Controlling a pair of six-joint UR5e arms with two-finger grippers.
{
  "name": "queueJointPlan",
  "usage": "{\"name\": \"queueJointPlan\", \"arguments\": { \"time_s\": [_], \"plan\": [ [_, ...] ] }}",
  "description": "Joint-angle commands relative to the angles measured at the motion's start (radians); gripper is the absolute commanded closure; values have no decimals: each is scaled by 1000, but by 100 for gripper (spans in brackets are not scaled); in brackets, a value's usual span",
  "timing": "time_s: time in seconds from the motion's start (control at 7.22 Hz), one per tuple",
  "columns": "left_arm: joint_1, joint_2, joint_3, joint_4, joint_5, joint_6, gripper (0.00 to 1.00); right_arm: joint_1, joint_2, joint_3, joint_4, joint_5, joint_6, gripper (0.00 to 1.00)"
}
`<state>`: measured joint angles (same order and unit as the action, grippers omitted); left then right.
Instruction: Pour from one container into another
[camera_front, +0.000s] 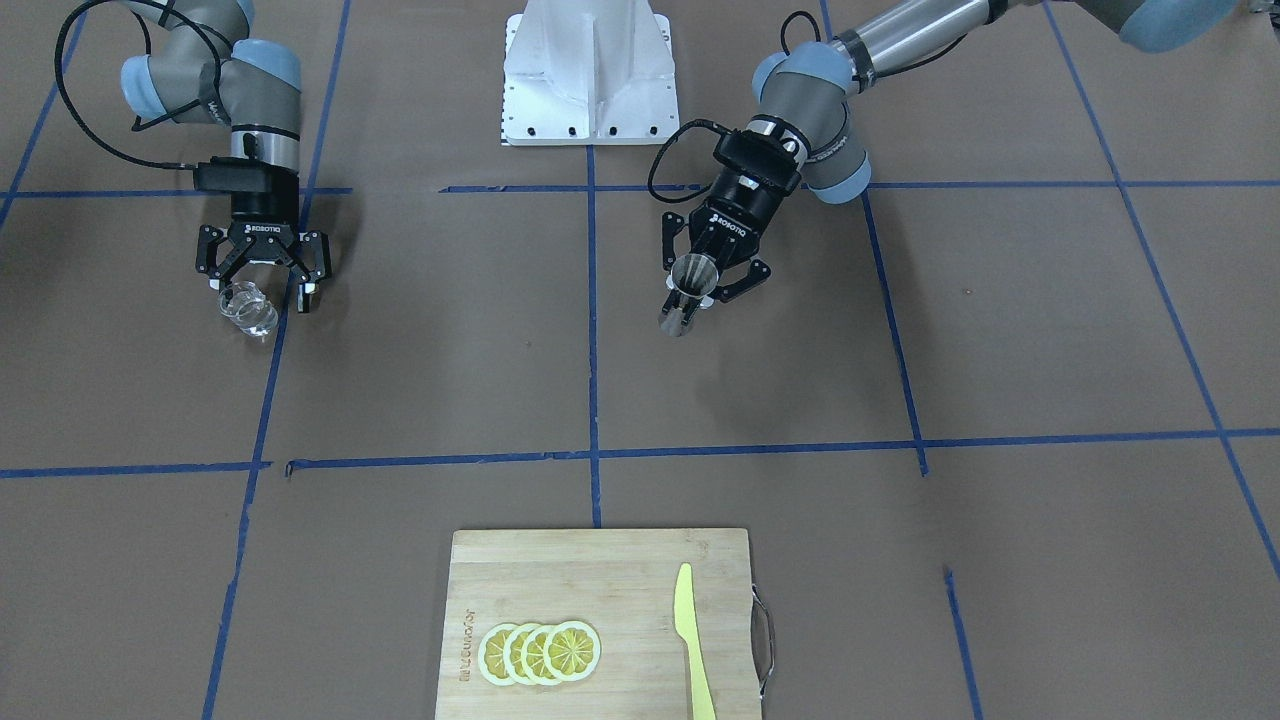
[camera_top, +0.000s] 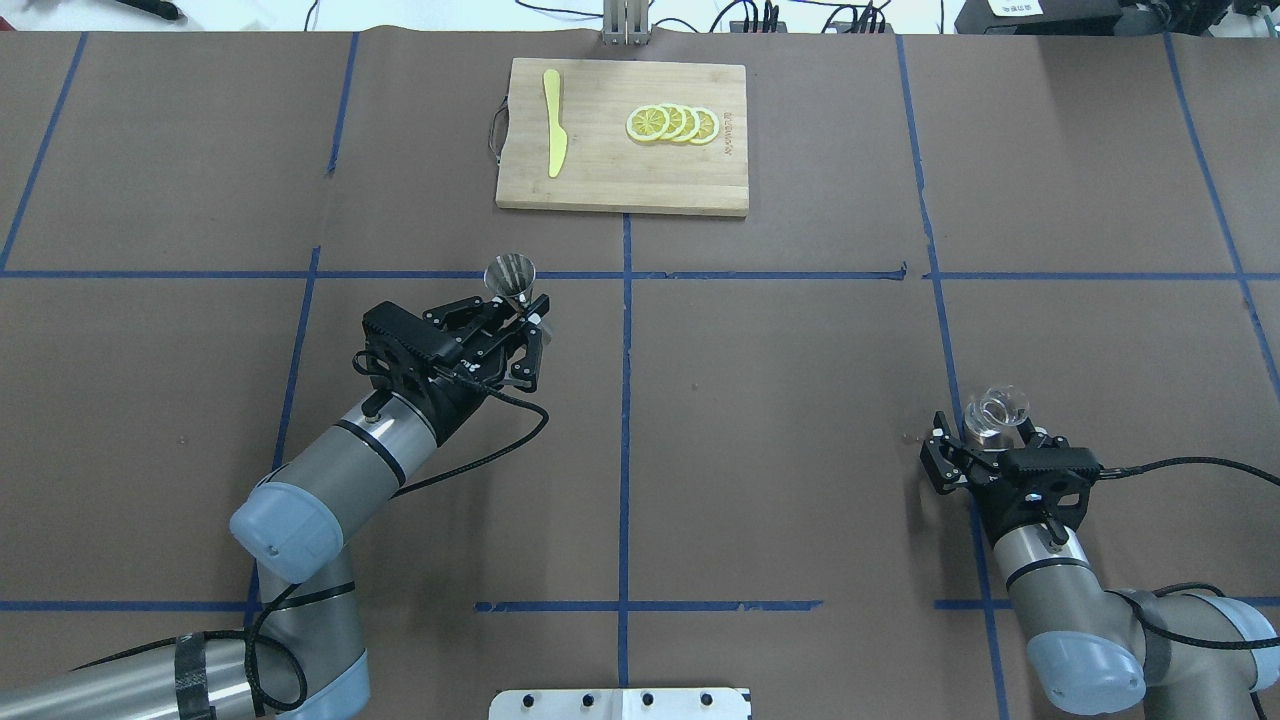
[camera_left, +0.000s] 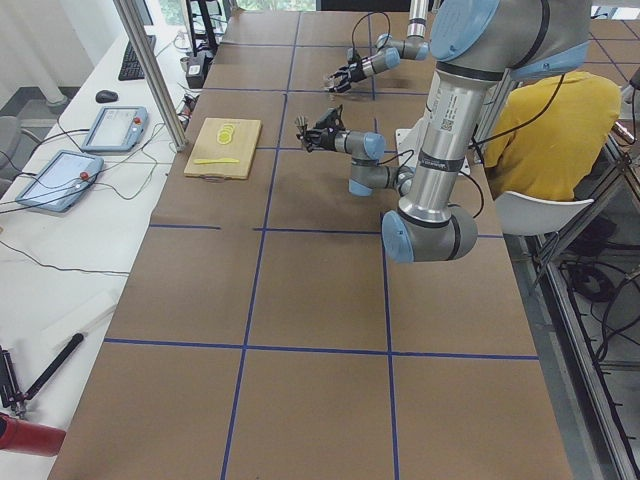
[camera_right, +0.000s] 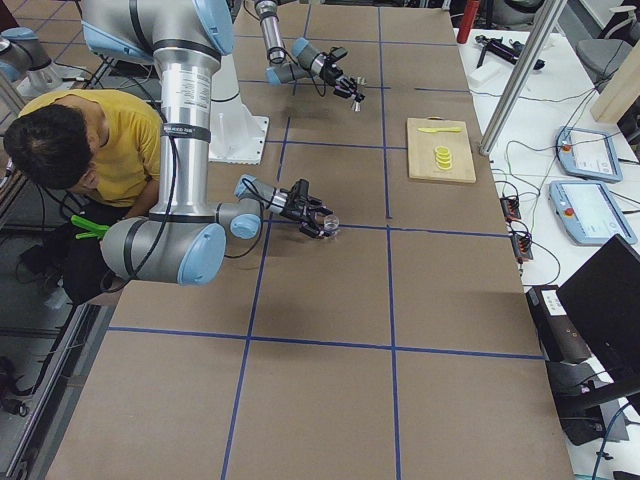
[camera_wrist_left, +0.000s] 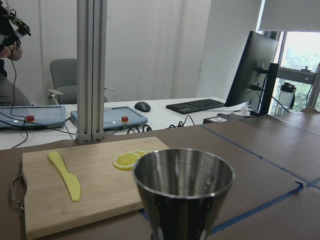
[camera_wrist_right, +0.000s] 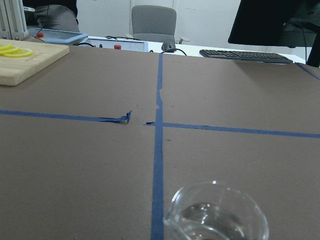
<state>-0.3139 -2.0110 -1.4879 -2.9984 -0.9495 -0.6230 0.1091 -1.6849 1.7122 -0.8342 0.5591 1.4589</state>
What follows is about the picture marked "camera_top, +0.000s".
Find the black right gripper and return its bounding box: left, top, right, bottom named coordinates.
left=920, top=411, right=1103, bottom=546

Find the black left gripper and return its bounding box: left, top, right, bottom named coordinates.
left=360, top=293, right=550, bottom=441

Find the clear glass measuring cup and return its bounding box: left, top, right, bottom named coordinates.
left=963, top=386, right=1030, bottom=450

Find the steel double jigger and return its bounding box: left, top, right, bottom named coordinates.
left=483, top=252, right=538, bottom=320

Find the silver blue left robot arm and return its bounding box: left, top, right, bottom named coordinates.
left=3, top=291, right=550, bottom=719

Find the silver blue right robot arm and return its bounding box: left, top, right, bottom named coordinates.
left=920, top=413, right=1279, bottom=719

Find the bamboo cutting board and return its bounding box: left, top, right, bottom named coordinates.
left=495, top=58, right=750, bottom=218

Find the yellow plastic knife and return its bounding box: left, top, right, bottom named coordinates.
left=541, top=68, right=570, bottom=179

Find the aluminium frame post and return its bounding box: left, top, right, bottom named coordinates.
left=602, top=0, right=652, bottom=46

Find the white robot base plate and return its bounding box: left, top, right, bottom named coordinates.
left=488, top=687, right=753, bottom=719

